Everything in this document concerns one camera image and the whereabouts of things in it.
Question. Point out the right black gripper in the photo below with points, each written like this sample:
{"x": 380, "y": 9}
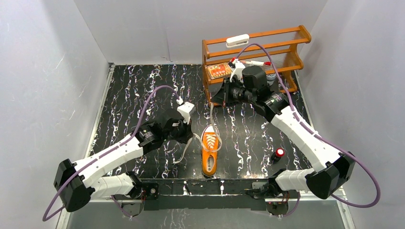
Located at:
{"x": 222, "y": 96}

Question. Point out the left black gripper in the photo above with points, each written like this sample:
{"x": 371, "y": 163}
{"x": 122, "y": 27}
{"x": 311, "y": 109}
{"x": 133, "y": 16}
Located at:
{"x": 184, "y": 133}

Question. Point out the white shoelace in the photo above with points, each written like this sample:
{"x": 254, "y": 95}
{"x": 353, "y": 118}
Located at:
{"x": 213, "y": 126}

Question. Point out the orange canvas sneaker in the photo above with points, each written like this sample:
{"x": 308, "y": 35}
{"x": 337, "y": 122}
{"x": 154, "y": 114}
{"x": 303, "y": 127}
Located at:
{"x": 209, "y": 160}

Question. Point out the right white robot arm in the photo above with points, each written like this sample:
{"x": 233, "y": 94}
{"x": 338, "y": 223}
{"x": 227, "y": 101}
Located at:
{"x": 330, "y": 167}

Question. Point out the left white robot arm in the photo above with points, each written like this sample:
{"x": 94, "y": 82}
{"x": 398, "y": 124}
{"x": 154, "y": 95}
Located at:
{"x": 81, "y": 181}

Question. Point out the orange snack packet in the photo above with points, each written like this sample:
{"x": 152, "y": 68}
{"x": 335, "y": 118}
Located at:
{"x": 220, "y": 70}

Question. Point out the red white marker pen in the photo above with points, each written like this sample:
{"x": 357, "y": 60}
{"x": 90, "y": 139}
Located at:
{"x": 257, "y": 63}

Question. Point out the white stapler on top shelf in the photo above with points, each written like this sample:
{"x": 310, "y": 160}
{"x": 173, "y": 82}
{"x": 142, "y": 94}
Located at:
{"x": 237, "y": 41}

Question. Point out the orange wooden shelf rack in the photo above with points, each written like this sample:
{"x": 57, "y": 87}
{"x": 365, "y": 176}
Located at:
{"x": 280, "y": 47}

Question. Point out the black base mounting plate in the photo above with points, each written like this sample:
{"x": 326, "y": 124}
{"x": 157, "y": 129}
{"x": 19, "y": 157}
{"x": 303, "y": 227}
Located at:
{"x": 253, "y": 194}

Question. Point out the red emergency stop button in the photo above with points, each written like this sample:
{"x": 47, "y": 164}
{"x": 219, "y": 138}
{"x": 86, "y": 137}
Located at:
{"x": 277, "y": 155}

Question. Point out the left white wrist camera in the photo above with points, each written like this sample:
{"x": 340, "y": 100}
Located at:
{"x": 186, "y": 109}

